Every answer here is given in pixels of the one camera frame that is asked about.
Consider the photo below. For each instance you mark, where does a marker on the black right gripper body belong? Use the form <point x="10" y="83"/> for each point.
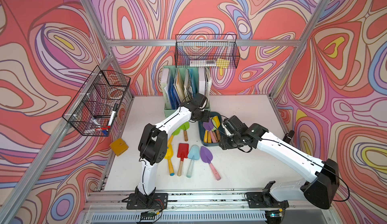
<point x="231" y="142"/>

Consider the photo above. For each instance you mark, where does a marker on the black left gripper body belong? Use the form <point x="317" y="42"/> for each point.
<point x="201" y="115"/>

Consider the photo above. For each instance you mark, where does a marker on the purple shovel pink handle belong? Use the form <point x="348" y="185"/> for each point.
<point x="207" y="157"/>
<point x="207" y="126"/>

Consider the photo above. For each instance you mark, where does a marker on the yellow shovel wooden handle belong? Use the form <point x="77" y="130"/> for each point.
<point x="216" y="123"/>

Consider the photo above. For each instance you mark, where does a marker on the yellow square shovel yellow handle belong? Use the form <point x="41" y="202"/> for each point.
<point x="206" y="137"/>

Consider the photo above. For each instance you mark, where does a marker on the light blue shovel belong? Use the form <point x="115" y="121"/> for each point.
<point x="193" y="155"/>

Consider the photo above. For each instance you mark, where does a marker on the light green shovel wooden handle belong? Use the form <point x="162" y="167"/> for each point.
<point x="213" y="126"/>

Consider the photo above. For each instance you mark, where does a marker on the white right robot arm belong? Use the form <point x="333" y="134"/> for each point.
<point x="320" y="179"/>

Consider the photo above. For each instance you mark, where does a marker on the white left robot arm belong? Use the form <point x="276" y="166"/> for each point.
<point x="154" y="139"/>

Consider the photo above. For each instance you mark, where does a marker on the mint green file organizer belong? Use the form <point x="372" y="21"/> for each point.
<point x="183" y="84"/>

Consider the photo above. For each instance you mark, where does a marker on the yellow sponge in basket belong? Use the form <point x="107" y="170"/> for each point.
<point x="222" y="63"/>

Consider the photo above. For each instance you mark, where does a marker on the black stapler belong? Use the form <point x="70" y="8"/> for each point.
<point x="288" y="136"/>

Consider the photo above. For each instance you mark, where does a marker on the black marker pen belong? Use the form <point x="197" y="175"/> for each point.
<point x="113" y="114"/>

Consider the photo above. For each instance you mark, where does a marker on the yellow sticky note block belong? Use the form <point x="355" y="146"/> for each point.
<point x="119" y="146"/>

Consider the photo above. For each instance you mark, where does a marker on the red shovel wooden handle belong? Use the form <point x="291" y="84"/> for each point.
<point x="183" y="150"/>

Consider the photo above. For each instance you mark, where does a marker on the green shovel yellow handle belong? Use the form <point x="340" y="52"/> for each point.
<point x="175" y="133"/>

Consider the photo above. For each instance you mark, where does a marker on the yellow shovel blue tipped handle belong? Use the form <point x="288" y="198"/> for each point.
<point x="168" y="157"/>

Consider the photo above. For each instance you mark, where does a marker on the black wire basket back wall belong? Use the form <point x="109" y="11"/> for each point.
<point x="202" y="50"/>

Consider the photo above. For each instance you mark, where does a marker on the black wire basket wall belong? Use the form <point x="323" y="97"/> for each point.
<point x="202" y="50"/>
<point x="89" y="114"/>

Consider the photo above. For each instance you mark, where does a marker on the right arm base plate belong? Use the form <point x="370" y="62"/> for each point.
<point x="264" y="200"/>

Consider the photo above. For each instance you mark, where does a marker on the black wire basket left wall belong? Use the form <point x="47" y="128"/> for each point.
<point x="89" y="114"/>

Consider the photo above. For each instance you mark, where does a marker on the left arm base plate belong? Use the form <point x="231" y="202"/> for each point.
<point x="136" y="201"/>

